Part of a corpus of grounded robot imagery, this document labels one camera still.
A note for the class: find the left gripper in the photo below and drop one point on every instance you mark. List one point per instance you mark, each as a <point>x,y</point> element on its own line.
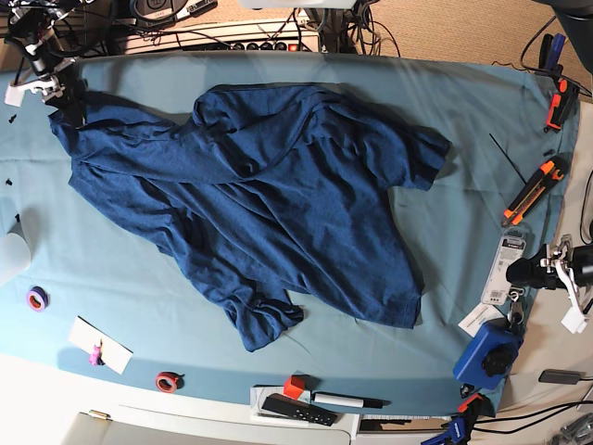
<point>529,273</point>

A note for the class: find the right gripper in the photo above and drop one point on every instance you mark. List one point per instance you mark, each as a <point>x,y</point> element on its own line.
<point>61,86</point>

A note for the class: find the dark blue t-shirt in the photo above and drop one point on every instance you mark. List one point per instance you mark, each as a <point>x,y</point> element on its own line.
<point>263,191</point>

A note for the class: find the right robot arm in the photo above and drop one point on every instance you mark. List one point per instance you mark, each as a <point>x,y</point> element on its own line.
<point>51,55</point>

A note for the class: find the clear blister retail package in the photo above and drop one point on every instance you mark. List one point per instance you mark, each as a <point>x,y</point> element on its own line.
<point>511,247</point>

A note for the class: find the white label card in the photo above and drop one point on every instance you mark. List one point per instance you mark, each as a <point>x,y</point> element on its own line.
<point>479,315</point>

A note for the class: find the blue box with knob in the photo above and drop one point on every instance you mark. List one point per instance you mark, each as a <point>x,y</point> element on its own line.
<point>490,355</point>

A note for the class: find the orange black utility knife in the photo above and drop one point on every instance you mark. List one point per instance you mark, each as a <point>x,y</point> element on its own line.
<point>550,173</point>

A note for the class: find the black phone device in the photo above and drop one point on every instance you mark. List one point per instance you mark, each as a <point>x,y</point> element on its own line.
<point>559,377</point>

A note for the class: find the black zip tie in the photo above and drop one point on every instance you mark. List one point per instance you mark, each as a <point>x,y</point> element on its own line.
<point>507,157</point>

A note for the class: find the blue black clamp bottom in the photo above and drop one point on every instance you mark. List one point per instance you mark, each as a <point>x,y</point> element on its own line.
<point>460,428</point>

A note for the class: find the blue black clamp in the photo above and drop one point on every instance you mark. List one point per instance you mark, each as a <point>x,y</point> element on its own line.
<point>549,55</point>
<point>460,428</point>

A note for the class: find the light blue table cloth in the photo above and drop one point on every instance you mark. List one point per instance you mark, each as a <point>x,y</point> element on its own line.
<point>122,285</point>

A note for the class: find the purple tape roll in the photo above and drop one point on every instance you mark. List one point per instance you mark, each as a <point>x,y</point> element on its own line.
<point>37,299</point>

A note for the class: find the blue black clamp top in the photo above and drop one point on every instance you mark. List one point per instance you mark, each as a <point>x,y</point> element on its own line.
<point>549,55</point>

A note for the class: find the white paper card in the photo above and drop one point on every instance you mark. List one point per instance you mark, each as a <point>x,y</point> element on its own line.
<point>84,336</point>

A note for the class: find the white power strip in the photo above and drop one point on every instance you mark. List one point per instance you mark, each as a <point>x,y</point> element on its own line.
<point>251,35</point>

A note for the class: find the white black marker pen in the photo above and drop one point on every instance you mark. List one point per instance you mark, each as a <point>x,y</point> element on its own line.
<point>348,401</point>

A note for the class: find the small pink toy figure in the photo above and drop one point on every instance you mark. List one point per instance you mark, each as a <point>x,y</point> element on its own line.
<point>95,358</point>

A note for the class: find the red cube block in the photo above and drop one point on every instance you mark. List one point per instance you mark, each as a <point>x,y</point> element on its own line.
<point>294,387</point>

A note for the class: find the black remote control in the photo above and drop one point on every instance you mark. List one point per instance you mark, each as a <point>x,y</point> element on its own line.
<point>298,410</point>

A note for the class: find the red tape roll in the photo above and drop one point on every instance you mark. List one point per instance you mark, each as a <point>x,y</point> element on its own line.
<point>168,382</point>

